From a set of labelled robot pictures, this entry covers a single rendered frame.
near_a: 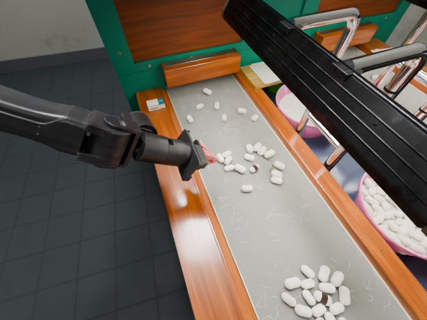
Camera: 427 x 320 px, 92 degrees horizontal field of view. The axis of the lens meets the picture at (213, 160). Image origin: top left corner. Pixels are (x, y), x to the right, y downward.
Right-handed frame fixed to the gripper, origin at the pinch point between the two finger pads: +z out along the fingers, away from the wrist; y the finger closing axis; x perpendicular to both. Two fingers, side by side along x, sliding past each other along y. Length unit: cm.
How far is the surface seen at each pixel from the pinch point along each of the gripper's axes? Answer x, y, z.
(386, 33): -66, 47, 92
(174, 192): 14.6, -0.5, -2.9
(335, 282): -2.9, -33.7, 18.4
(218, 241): 10.5, -16.7, 2.4
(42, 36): 104, 234, -31
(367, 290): -5.7, -37.7, 24.5
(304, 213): -3.7, -17.8, 22.4
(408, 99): -47, 7, 74
